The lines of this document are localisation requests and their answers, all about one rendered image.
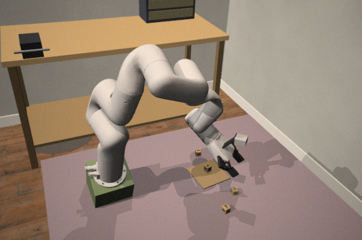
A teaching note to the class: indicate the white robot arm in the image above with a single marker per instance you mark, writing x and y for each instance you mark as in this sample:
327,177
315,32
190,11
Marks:
119,100

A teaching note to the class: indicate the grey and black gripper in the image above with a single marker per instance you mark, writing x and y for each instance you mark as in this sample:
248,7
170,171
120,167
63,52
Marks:
220,154

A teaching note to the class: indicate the tan flat mat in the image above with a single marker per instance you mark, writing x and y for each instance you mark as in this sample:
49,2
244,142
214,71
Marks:
208,179

